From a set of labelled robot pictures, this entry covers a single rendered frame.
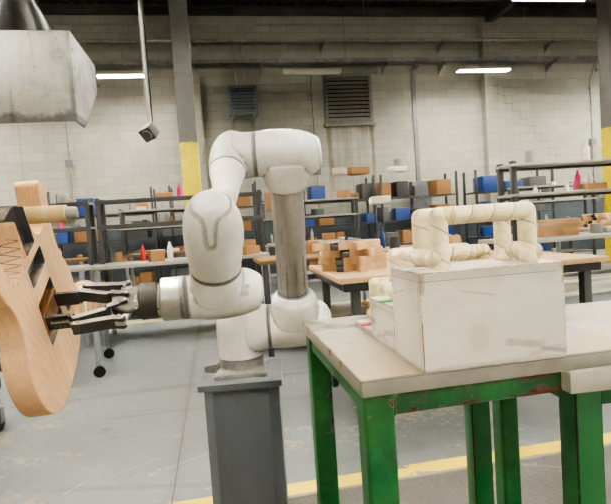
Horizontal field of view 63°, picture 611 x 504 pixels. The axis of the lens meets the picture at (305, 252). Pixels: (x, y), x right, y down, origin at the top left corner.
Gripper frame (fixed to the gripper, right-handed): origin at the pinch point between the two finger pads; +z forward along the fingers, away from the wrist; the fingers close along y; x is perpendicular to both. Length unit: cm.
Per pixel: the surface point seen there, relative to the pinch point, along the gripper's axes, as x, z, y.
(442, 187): -383, -555, 880
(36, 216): 19.2, -0.7, 2.9
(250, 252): -241, -76, 424
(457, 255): 8, -81, -7
